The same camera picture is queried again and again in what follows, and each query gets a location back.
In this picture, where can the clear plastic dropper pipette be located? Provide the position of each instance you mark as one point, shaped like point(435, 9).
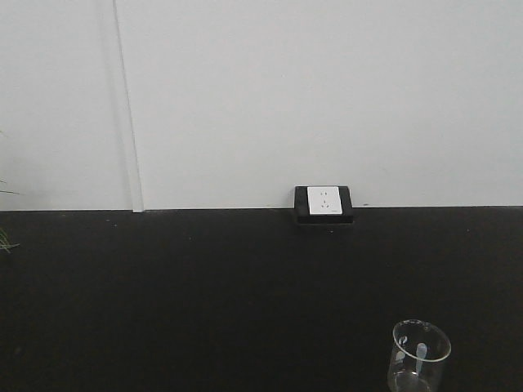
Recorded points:
point(421, 354)

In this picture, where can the green plant leaves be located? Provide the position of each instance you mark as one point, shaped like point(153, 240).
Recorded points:
point(6, 244)

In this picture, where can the clear glass beaker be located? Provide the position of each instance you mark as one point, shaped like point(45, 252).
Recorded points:
point(401, 375)

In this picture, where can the white wall power socket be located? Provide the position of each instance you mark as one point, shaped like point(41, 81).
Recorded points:
point(323, 205)

